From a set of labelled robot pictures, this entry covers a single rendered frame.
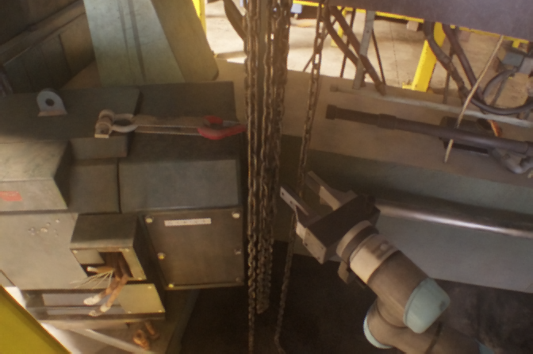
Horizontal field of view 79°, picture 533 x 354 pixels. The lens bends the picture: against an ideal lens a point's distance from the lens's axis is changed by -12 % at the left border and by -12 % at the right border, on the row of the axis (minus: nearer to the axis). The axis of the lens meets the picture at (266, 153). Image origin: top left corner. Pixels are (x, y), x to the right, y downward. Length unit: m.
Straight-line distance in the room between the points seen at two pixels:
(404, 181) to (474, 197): 0.25
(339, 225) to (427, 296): 0.17
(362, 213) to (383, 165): 0.56
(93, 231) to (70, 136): 0.20
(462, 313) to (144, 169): 1.35
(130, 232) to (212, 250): 0.21
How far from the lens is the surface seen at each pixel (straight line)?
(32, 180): 0.76
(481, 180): 1.26
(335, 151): 1.15
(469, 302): 1.71
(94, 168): 0.78
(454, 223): 1.25
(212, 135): 0.75
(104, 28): 1.32
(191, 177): 0.74
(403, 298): 0.56
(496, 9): 1.03
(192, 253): 0.86
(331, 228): 0.60
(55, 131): 0.85
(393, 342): 0.67
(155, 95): 0.95
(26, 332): 0.42
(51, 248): 0.93
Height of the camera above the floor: 1.33
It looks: 42 degrees down
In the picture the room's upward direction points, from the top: 3 degrees clockwise
